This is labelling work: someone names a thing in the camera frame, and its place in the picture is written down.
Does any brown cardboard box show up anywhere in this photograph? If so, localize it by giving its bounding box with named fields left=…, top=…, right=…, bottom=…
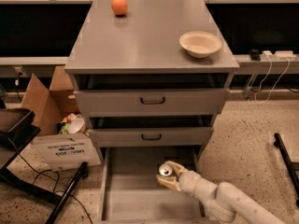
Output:
left=21, top=66, right=101, bottom=171

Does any black bar on floor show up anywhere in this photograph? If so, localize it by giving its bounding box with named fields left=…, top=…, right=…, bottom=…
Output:
left=274, top=133, right=299, bottom=207

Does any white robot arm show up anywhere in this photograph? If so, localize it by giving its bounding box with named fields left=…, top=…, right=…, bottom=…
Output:
left=156, top=161, right=286, bottom=224

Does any grey open bottom drawer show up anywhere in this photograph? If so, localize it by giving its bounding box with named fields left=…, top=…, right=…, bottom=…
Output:
left=99, top=147, right=220, bottom=224

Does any white charger cable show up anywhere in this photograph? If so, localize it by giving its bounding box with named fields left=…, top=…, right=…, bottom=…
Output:
left=253, top=57, right=292, bottom=105

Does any white cup in box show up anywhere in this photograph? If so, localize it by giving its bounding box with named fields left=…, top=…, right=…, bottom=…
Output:
left=68, top=119, right=86, bottom=133

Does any grey middle drawer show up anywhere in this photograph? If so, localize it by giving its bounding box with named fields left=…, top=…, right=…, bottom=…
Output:
left=88, top=127, right=213, bottom=147

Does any black device on ledge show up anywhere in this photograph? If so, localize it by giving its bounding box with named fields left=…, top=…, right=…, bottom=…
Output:
left=249, top=49, right=261, bottom=61

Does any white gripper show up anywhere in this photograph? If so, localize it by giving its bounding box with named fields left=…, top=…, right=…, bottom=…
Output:
left=157, top=161, right=201, bottom=194

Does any orange fruit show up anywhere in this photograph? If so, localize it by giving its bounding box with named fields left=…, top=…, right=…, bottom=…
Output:
left=111, top=0, right=128, bottom=16

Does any white paper bowl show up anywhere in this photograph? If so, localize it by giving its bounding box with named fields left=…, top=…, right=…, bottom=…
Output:
left=179, top=31, right=221, bottom=58

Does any black floor cable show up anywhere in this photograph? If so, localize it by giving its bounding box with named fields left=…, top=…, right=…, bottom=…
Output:
left=6, top=137, right=94, bottom=224

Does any white power adapter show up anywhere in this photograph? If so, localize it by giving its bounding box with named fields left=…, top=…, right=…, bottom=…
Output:
left=262, top=50, right=297, bottom=60

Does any grey top drawer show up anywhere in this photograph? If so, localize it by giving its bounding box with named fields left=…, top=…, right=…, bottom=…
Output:
left=74, top=89, right=229, bottom=118

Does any green soda can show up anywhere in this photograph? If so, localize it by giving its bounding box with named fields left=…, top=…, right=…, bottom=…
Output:
left=159, top=163, right=173, bottom=177

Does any grey drawer cabinet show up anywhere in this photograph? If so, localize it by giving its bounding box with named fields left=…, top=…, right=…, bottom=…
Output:
left=64, top=0, right=240, bottom=161

